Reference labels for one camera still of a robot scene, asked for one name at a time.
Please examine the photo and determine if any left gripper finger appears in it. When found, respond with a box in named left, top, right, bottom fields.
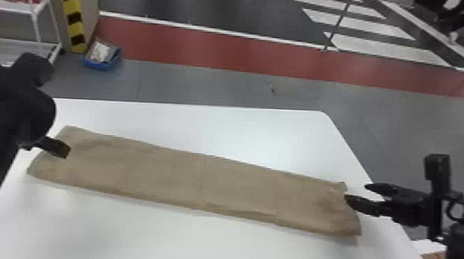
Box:
left=19, top=134, right=73, bottom=160

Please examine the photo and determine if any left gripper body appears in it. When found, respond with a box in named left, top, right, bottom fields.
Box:
left=0, top=84, right=58, bottom=150

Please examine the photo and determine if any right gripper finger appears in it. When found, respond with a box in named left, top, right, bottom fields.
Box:
left=364, top=181, right=400, bottom=198
left=343, top=194, right=394, bottom=219

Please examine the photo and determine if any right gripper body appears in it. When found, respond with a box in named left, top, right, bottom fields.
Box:
left=388, top=187, right=433, bottom=228

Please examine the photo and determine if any blue tray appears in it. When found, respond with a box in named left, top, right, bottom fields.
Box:
left=81, top=38, right=124, bottom=72

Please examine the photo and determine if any white shelf trolley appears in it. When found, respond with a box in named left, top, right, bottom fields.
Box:
left=0, top=0, right=66, bottom=70

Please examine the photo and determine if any beige towel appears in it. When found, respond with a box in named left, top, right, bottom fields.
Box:
left=24, top=123, right=367, bottom=238

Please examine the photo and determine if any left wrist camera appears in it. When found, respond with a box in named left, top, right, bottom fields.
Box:
left=9, top=51, right=57, bottom=89

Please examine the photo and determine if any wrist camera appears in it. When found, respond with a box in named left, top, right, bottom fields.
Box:
left=420, top=153, right=451, bottom=242
left=9, top=51, right=57, bottom=89

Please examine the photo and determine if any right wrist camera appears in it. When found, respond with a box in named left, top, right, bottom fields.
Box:
left=420, top=153, right=451, bottom=242

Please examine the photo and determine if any striped post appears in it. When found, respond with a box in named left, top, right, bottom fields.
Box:
left=43, top=0, right=102, bottom=56

